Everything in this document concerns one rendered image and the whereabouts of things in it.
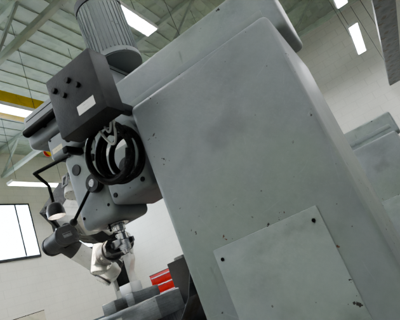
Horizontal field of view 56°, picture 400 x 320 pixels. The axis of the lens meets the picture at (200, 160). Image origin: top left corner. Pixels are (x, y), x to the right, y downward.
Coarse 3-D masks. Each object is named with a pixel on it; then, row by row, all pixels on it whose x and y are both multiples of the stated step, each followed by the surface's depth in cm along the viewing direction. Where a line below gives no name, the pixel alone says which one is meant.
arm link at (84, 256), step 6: (84, 246) 180; (78, 252) 176; (84, 252) 178; (90, 252) 180; (72, 258) 177; (78, 258) 177; (84, 258) 178; (90, 258) 179; (84, 264) 179; (90, 264) 179; (90, 270) 181; (96, 276) 180; (102, 282) 178; (108, 282) 179
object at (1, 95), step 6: (0, 90) 643; (0, 96) 637; (6, 96) 649; (12, 96) 659; (18, 96) 672; (12, 102) 652; (18, 102) 665; (24, 102) 676; (30, 102) 689; (36, 102) 701; (42, 102) 714; (36, 108) 694; (0, 114) 639; (6, 114) 646; (18, 120) 675
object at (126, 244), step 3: (123, 234) 144; (126, 234) 145; (117, 237) 144; (120, 237) 143; (123, 237) 143; (126, 237) 144; (123, 240) 143; (126, 240) 144; (129, 240) 145; (123, 243) 143; (126, 243) 143; (129, 243) 144; (120, 246) 143; (123, 246) 142; (126, 246) 142; (129, 246) 143; (120, 249) 143; (123, 249) 142
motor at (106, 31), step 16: (80, 0) 155; (96, 0) 153; (112, 0) 157; (80, 16) 155; (96, 16) 151; (112, 16) 152; (96, 32) 149; (112, 32) 149; (128, 32) 153; (96, 48) 148; (112, 48) 145; (128, 48) 148; (112, 64) 151; (128, 64) 155
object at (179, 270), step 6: (174, 258) 172; (180, 258) 168; (168, 264) 170; (174, 264) 169; (180, 264) 168; (186, 264) 166; (174, 270) 169; (180, 270) 167; (186, 270) 166; (174, 276) 168; (180, 276) 167; (186, 276) 166; (174, 282) 168; (180, 282) 167; (186, 282) 165; (180, 288) 166; (186, 288) 165; (186, 294) 165; (186, 300) 164
